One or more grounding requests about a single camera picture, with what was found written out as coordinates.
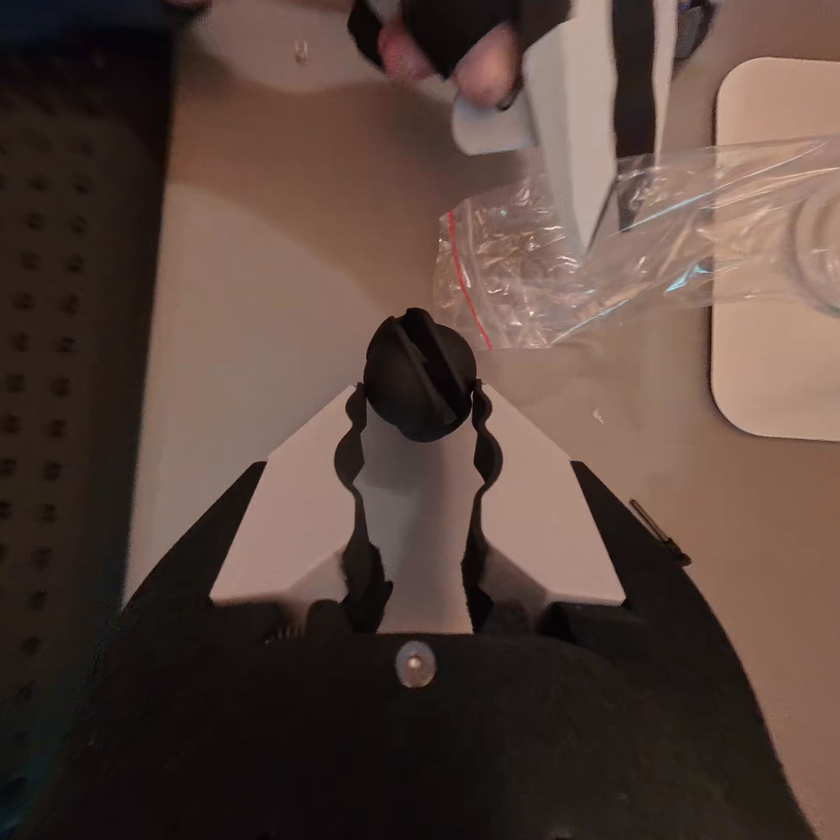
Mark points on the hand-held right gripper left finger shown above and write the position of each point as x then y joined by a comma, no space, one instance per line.
289,525

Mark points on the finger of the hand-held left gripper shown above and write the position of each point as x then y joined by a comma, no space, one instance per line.
571,118
664,65

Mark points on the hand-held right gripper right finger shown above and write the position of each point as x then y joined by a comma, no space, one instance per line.
551,525

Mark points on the clear bag of lego parts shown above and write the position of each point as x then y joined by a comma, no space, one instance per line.
525,275

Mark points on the black lego tyre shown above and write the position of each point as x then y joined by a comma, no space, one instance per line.
420,374

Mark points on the person's left forearm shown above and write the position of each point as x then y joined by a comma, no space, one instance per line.
65,13

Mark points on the person's left hand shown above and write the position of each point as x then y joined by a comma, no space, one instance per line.
489,72

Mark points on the white book stand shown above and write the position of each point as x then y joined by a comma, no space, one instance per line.
774,367

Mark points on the black perforated office chair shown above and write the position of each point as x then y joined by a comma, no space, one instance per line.
65,328

